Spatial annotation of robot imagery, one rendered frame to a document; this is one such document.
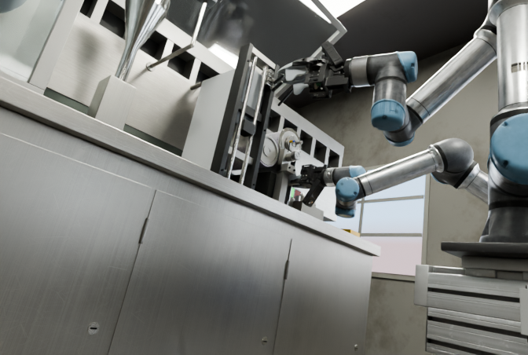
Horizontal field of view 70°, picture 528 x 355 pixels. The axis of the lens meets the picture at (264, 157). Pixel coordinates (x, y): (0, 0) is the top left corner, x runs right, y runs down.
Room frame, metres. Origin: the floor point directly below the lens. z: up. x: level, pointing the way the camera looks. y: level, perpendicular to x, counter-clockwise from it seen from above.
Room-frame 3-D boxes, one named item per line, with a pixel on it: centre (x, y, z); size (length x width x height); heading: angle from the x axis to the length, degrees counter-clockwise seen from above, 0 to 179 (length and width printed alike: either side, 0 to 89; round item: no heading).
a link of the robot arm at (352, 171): (1.35, -0.33, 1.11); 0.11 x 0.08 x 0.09; 43
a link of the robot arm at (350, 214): (1.34, -0.33, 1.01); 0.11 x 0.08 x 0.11; 165
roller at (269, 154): (1.52, 0.08, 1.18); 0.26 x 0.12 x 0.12; 43
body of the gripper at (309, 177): (1.47, -0.22, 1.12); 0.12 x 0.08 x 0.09; 43
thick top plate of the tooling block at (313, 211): (1.75, -0.12, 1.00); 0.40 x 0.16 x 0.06; 43
